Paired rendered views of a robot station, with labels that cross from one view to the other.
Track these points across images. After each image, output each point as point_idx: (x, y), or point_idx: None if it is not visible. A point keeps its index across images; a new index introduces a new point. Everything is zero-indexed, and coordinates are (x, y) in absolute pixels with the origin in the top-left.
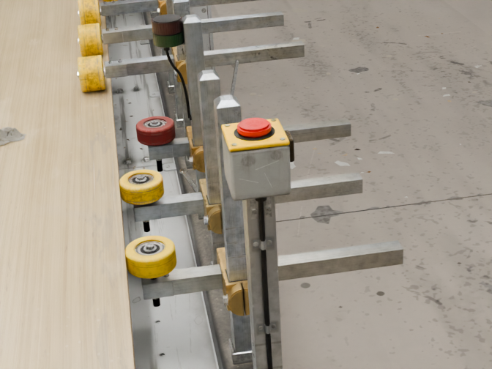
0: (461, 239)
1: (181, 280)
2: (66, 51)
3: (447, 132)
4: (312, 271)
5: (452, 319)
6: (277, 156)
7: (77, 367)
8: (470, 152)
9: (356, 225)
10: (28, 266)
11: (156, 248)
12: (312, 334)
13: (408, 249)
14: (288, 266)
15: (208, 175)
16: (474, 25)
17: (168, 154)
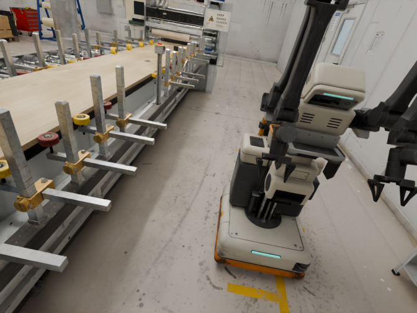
0: (239, 123)
1: None
2: None
3: (252, 110)
4: (179, 85)
5: (226, 131)
6: (161, 47)
7: (133, 77)
8: (253, 113)
9: (221, 116)
10: (137, 70)
11: (156, 73)
12: (200, 126)
13: (228, 122)
14: (175, 83)
15: (171, 69)
16: None
17: None
